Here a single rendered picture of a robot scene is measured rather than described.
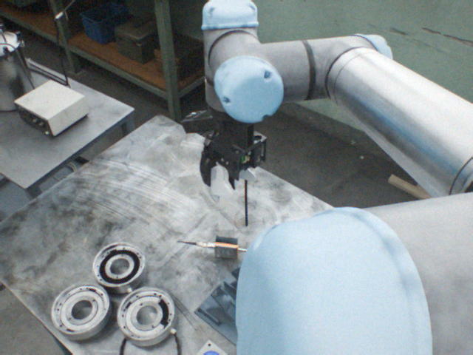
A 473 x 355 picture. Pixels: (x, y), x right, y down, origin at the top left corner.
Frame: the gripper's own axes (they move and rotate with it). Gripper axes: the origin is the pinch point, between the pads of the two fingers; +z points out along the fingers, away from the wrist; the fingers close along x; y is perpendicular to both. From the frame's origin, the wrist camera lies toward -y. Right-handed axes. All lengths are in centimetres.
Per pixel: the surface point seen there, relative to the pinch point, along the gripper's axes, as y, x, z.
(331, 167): -38, 117, 89
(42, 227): -33.7, -24.8, 17.1
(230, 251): 3.3, -1.5, 14.7
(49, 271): -22.3, -29.7, 17.9
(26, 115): -85, -4, 20
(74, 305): -9.8, -30.7, 16.0
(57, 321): -9.1, -34.6, 15.9
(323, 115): -59, 138, 76
